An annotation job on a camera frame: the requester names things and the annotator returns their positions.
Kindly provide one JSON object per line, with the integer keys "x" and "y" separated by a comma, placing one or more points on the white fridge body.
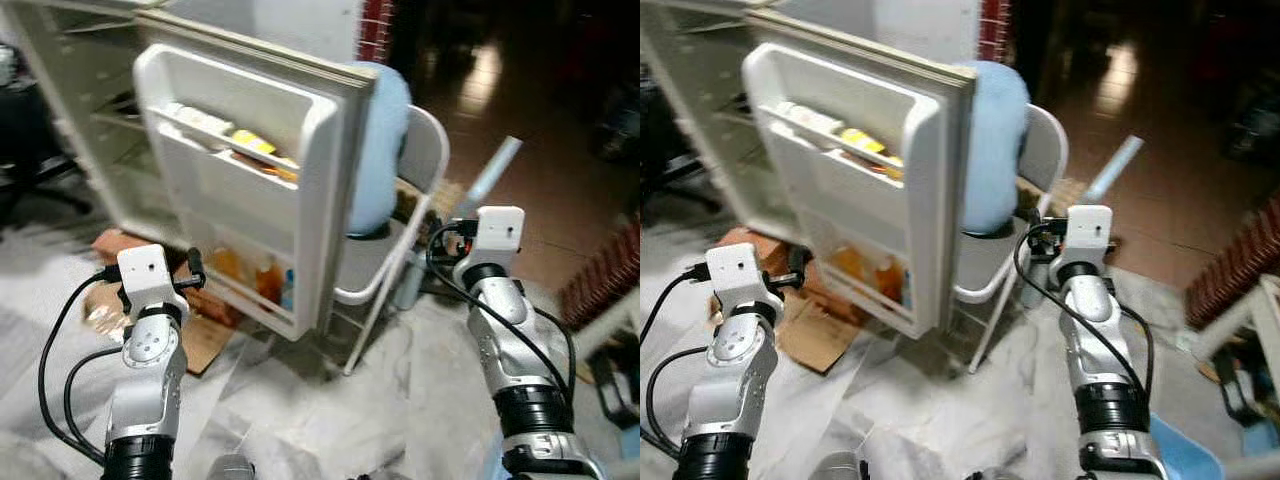
{"x": 90, "y": 60}
{"x": 700, "y": 60}

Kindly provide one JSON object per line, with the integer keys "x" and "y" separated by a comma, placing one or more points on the red brick stack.
{"x": 740, "y": 238}
{"x": 115, "y": 245}

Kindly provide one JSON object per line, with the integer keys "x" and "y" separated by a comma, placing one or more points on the large blue plastic bin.
{"x": 1185, "y": 455}

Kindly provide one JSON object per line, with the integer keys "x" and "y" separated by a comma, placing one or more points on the small blue box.
{"x": 1262, "y": 438}
{"x": 628, "y": 440}

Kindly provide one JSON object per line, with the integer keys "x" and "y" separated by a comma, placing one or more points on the orange drink bottle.
{"x": 268, "y": 280}
{"x": 228, "y": 265}
{"x": 852, "y": 265}
{"x": 888, "y": 280}

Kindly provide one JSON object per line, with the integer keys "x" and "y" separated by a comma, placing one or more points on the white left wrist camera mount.
{"x": 145, "y": 275}
{"x": 738, "y": 272}

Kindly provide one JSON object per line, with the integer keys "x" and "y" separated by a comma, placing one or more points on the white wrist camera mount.
{"x": 500, "y": 235}
{"x": 1090, "y": 232}
{"x": 145, "y": 275}
{"x": 738, "y": 272}

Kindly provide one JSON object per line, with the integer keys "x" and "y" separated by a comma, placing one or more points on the white plastic bottle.
{"x": 810, "y": 120}
{"x": 200, "y": 122}

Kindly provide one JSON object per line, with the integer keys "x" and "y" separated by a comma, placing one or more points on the pale blue pole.
{"x": 495, "y": 172}
{"x": 1115, "y": 168}

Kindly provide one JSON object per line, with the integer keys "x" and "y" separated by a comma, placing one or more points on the white fridge door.
{"x": 850, "y": 200}
{"x": 230, "y": 200}

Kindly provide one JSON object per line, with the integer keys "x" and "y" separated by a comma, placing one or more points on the light blue cushion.
{"x": 995, "y": 140}
{"x": 380, "y": 140}

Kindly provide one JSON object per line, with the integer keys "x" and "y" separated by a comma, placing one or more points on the robot left leg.
{"x": 230, "y": 468}
{"x": 838, "y": 468}

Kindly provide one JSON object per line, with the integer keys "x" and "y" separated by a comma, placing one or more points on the yellow lid jar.
{"x": 862, "y": 140}
{"x": 255, "y": 143}

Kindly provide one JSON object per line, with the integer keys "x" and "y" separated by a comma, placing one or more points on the white side table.
{"x": 615, "y": 315}
{"x": 1260, "y": 310}

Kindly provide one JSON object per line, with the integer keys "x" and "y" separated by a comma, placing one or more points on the blue cap water bottle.
{"x": 289, "y": 290}
{"x": 907, "y": 290}

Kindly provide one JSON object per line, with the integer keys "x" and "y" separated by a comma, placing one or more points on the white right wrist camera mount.
{"x": 1090, "y": 232}
{"x": 500, "y": 235}

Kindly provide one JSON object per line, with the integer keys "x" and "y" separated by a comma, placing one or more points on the flattened brown cardboard sheet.
{"x": 820, "y": 340}
{"x": 210, "y": 345}
{"x": 100, "y": 315}

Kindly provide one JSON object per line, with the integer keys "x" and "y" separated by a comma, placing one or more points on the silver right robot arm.
{"x": 505, "y": 310}
{"x": 1090, "y": 310}

